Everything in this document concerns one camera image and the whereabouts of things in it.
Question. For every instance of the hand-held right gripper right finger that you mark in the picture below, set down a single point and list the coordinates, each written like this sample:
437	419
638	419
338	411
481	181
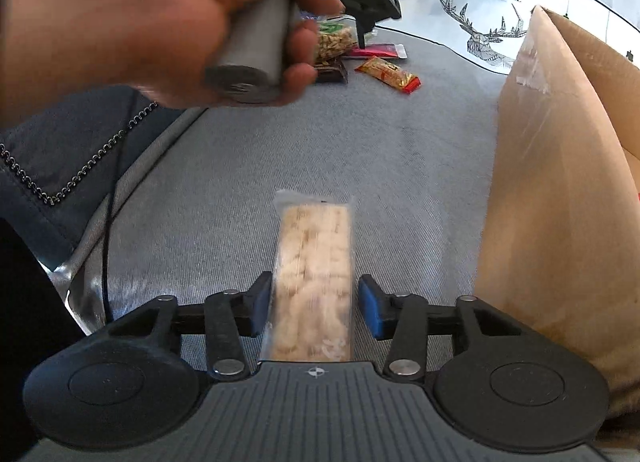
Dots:
372	307

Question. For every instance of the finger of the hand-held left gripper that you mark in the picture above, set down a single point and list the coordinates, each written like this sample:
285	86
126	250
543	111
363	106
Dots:
363	33

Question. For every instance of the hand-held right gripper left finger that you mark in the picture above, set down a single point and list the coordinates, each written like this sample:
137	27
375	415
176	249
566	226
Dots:
261	302

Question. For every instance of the peanut packet with green label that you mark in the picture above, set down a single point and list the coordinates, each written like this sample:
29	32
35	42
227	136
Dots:
335	40

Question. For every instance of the dark chocolate bar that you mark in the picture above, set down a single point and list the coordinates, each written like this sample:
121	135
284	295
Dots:
331	72

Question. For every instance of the brown cardboard box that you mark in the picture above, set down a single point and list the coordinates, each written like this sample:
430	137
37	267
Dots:
555	202

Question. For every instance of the person's left hand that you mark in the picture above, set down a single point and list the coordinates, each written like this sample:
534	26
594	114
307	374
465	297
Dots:
130	17

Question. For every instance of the orange and red snack packet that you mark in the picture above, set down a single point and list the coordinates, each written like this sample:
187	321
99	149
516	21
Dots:
390	75

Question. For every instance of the grey printed sofa cover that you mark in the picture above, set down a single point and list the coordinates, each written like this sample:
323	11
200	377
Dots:
310	152

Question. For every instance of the dark jacket with zipper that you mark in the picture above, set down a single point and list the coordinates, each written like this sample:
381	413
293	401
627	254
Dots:
55	162

